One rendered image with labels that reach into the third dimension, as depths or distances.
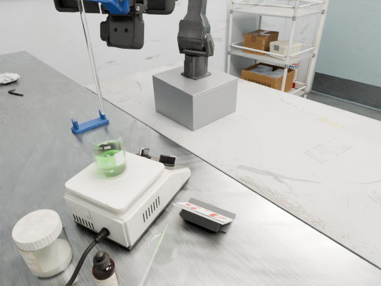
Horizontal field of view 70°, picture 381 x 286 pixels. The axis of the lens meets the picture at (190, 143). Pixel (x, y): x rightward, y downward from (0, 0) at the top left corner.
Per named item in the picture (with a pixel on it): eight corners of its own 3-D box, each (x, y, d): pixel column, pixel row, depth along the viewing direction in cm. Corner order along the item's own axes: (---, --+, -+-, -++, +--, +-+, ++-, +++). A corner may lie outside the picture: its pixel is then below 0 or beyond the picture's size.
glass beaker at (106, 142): (134, 163, 48) (127, 122, 43) (123, 184, 43) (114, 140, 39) (101, 161, 48) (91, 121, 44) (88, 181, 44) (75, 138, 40)
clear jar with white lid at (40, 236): (62, 237, 45) (47, 202, 41) (81, 259, 42) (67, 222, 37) (24, 262, 41) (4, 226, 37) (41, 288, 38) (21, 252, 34)
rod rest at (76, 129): (104, 118, 81) (101, 107, 79) (109, 122, 79) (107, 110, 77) (71, 130, 75) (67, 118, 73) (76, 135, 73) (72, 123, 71)
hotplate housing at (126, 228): (141, 162, 62) (136, 131, 58) (192, 179, 57) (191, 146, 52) (60, 232, 46) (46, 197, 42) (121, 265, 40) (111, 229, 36)
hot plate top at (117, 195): (114, 151, 52) (113, 147, 52) (167, 168, 47) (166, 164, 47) (62, 189, 43) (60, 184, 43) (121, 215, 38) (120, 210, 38)
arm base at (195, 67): (196, 68, 83) (196, 48, 79) (212, 74, 79) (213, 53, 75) (178, 74, 79) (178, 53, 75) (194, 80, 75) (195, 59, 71)
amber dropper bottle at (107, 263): (100, 275, 39) (89, 243, 35) (121, 273, 39) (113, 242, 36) (96, 296, 37) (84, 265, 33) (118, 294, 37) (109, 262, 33)
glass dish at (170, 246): (178, 230, 46) (177, 221, 45) (185, 258, 41) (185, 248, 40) (145, 236, 45) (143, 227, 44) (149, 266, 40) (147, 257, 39)
